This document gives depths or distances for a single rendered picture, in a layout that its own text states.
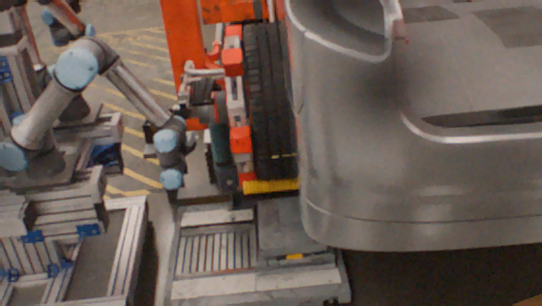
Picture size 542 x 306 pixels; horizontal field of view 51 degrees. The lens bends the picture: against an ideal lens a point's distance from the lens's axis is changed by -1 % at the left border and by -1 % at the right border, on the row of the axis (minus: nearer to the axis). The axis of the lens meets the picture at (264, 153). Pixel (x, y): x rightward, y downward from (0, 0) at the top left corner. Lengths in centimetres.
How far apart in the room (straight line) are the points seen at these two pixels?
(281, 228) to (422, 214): 123
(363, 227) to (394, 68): 50
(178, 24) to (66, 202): 103
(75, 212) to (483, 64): 169
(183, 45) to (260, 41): 71
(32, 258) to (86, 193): 60
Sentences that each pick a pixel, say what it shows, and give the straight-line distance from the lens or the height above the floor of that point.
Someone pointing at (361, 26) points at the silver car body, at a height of 141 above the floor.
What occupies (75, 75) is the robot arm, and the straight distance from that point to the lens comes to 184.
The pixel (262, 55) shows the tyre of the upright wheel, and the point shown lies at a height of 112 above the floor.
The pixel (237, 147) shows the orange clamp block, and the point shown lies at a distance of 211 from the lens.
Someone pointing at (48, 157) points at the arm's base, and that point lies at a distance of 223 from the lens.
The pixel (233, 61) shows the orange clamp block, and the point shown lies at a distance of 211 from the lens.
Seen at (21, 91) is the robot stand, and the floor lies 108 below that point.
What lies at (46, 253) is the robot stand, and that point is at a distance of 271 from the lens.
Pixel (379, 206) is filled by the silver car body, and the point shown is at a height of 97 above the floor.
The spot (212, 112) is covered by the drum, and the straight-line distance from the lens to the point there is 237.
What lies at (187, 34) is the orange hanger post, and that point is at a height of 104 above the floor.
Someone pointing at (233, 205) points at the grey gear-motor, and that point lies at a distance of 312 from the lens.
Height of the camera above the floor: 185
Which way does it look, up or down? 29 degrees down
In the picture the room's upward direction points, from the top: 6 degrees counter-clockwise
